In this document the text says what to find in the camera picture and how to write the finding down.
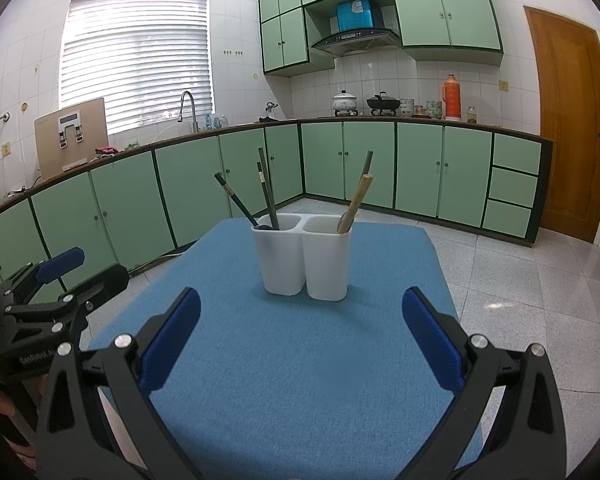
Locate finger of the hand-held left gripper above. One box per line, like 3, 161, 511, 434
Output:
0, 246, 85, 306
5, 265, 130, 341

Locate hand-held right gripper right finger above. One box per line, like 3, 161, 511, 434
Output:
401, 286, 568, 480

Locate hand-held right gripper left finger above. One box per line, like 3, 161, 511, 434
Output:
34, 287, 203, 480

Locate white utensil holder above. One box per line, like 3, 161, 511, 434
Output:
251, 212, 353, 302

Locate dark navy chopstick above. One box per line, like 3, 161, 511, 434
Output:
214, 172, 260, 227
255, 161, 276, 230

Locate wooden chopstick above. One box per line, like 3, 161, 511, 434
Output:
336, 174, 368, 234
341, 174, 374, 233

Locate grey chopstick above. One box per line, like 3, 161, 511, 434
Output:
352, 150, 374, 211
257, 147, 280, 230

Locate person's left leg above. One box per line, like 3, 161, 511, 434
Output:
97, 390, 141, 466

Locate blue tablecloth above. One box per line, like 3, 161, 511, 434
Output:
82, 217, 486, 480

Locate cardboard board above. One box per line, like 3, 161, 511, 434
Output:
34, 97, 108, 181

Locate green cabinet drawer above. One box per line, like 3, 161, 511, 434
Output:
492, 132, 542, 176
487, 167, 538, 208
481, 200, 533, 239

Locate green base cabinets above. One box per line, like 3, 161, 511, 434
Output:
0, 119, 555, 311

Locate metal kitchen faucet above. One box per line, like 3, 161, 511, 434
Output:
178, 91, 201, 133

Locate white window blinds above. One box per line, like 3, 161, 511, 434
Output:
59, 0, 216, 136

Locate black wok with lid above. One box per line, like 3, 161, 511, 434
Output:
366, 91, 402, 112

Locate orange thermos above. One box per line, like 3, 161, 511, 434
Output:
441, 73, 462, 122

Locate white cooking pot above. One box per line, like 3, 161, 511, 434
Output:
331, 89, 358, 112

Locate wooden door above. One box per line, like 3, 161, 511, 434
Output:
522, 5, 600, 246

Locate range hood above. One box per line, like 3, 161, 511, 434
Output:
310, 28, 402, 57

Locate green wall cabinets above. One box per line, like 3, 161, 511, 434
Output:
257, 0, 505, 78

